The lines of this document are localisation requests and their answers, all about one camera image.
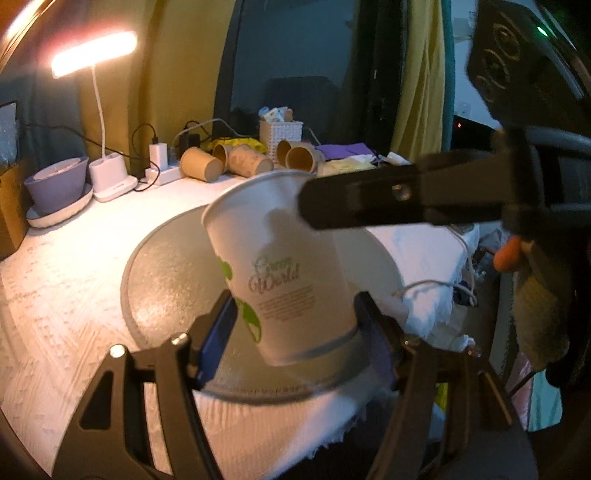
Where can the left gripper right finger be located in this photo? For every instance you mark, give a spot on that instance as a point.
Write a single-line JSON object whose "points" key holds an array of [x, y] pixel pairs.
{"points": [[453, 418]]}

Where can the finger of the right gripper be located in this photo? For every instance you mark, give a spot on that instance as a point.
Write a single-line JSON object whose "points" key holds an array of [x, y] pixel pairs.
{"points": [[440, 189]]}

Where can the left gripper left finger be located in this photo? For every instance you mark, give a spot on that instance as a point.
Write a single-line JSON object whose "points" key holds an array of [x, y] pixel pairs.
{"points": [[107, 437]]}

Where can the white Green World paper cup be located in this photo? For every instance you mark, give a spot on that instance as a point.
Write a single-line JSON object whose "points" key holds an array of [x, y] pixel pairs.
{"points": [[286, 277]]}

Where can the brown paper cup front right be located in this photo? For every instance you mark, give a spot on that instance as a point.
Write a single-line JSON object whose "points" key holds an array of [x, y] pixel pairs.
{"points": [[304, 158]]}

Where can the brown paper cup rear right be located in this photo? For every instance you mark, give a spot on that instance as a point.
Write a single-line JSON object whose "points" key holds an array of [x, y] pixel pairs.
{"points": [[282, 149]]}

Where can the patterned brown paper cup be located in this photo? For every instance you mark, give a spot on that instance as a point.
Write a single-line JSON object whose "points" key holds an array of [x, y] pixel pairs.
{"points": [[246, 162]]}

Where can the brown paper cup open mouth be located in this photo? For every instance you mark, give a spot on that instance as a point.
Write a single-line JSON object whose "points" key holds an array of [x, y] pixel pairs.
{"points": [[222, 153]]}

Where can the brown paper cup far left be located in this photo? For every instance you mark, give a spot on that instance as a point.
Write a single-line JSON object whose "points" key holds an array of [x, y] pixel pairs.
{"points": [[197, 164]]}

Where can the yellow curtain right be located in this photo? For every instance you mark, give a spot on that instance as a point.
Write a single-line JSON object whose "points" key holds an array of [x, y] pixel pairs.
{"points": [[419, 124]]}

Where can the yellow curtain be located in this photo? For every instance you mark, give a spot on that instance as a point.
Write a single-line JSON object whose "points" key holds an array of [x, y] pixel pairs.
{"points": [[419, 124], [170, 78]]}

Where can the yellow tissue pack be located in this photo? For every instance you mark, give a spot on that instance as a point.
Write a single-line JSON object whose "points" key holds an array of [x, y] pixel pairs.
{"points": [[349, 164]]}

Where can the purple cloth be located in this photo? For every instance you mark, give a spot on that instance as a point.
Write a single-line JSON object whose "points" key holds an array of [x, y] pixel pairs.
{"points": [[338, 152]]}

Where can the white textured tablecloth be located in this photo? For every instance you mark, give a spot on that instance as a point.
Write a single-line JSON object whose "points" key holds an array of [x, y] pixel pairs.
{"points": [[60, 313]]}

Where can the round grey glass mat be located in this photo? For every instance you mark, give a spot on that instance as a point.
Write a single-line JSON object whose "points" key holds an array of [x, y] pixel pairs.
{"points": [[172, 277]]}

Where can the white woven basket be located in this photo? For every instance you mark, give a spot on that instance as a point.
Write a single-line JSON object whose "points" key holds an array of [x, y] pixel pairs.
{"points": [[271, 133]]}

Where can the white plate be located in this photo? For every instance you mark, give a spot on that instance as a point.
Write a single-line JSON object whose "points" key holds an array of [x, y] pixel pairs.
{"points": [[43, 221]]}

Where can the yellow plastic bag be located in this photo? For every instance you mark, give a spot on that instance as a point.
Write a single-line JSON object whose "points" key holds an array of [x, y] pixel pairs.
{"points": [[256, 145]]}

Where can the purple bowl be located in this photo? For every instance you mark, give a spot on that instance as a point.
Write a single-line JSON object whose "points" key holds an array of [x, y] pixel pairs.
{"points": [[57, 185]]}

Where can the white desk lamp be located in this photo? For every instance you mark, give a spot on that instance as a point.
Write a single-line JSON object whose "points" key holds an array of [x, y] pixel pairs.
{"points": [[108, 173]]}

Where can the white power strip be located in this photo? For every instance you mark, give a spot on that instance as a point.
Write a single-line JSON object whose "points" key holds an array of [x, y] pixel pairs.
{"points": [[155, 177]]}

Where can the cardboard box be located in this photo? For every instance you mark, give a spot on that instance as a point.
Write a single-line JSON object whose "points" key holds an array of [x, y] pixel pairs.
{"points": [[15, 201]]}

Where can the black power adapter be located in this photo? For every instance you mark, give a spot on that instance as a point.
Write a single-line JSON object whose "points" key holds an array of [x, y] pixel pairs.
{"points": [[186, 141]]}

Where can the white USB charger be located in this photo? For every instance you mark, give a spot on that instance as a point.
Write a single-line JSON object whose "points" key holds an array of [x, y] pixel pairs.
{"points": [[158, 156]]}

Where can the yellow curtain left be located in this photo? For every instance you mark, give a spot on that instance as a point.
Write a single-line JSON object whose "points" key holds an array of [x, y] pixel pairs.
{"points": [[170, 78]]}

